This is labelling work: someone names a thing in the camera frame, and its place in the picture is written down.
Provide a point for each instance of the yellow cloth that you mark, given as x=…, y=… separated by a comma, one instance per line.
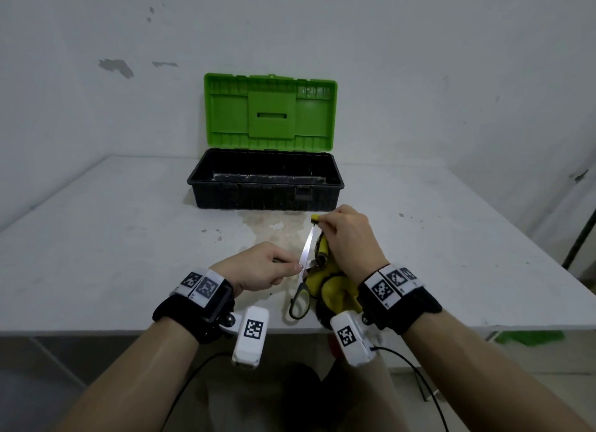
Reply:
x=333, y=292

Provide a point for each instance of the black wristband with markers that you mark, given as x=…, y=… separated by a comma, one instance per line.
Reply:
x=191, y=310
x=409, y=306

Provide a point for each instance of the black metal pole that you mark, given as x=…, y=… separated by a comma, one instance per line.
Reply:
x=582, y=243

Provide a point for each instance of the black left wristband with markers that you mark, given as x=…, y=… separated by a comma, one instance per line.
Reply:
x=191, y=310

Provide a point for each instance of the person's right forearm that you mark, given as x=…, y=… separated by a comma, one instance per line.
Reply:
x=484, y=380

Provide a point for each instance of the person's right hand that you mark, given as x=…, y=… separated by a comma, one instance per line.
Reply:
x=354, y=245

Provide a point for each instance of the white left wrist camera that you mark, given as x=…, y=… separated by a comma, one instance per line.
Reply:
x=250, y=341

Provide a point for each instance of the person's left forearm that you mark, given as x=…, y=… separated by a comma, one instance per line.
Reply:
x=130, y=376

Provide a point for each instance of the person's left hand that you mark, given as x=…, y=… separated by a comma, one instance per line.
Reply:
x=253, y=269

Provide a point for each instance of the green lid black toolbox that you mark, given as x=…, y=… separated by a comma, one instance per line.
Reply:
x=270, y=108

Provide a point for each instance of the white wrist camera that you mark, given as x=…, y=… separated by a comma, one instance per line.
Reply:
x=250, y=341
x=354, y=343

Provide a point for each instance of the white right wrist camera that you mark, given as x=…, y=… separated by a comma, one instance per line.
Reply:
x=354, y=343

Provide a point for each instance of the white table leg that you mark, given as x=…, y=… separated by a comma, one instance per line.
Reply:
x=430, y=392

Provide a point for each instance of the green plastic scrap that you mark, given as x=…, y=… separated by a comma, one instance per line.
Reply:
x=531, y=337

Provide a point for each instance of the black right wristband with markers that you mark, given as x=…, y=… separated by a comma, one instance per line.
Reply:
x=409, y=306

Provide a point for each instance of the person's legs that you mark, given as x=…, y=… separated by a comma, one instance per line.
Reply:
x=354, y=408

